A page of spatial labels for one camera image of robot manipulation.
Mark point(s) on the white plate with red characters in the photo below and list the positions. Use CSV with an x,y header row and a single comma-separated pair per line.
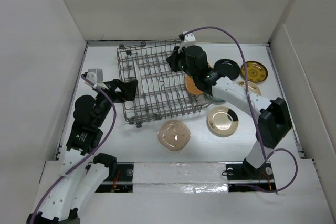
x,y
138,77

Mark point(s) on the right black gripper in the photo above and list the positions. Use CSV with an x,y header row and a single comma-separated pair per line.
x,y
173,59

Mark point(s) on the yellow and brown patterned plate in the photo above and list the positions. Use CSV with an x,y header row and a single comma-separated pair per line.
x,y
256,72

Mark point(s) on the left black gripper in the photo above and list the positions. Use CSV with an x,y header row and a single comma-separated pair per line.
x,y
127,89

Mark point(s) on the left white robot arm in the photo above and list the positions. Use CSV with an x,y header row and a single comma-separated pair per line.
x,y
83,168

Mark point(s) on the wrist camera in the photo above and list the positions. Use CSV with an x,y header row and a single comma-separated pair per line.
x,y
187,39
95,75

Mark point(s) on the black round plate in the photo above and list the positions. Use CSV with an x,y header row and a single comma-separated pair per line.
x,y
227,68

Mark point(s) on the cream plate with gold centre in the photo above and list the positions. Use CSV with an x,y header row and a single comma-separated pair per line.
x,y
222,121

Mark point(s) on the orange woven round plate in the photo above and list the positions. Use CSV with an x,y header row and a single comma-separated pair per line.
x,y
191,86

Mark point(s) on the cream plate with black print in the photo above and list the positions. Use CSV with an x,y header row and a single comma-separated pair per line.
x,y
252,87

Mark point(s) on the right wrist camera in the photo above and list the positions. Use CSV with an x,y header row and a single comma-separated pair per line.
x,y
187,39

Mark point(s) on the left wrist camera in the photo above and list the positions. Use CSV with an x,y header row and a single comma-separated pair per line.
x,y
95,75

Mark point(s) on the grey wire dish rack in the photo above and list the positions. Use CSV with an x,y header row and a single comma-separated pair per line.
x,y
164,92

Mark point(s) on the brown translucent square plate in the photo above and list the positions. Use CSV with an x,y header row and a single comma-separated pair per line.
x,y
174,135

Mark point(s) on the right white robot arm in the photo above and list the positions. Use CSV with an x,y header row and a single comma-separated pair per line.
x,y
271,117

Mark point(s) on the blue floral teal plate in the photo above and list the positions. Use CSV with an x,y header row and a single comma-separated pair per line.
x,y
217,100

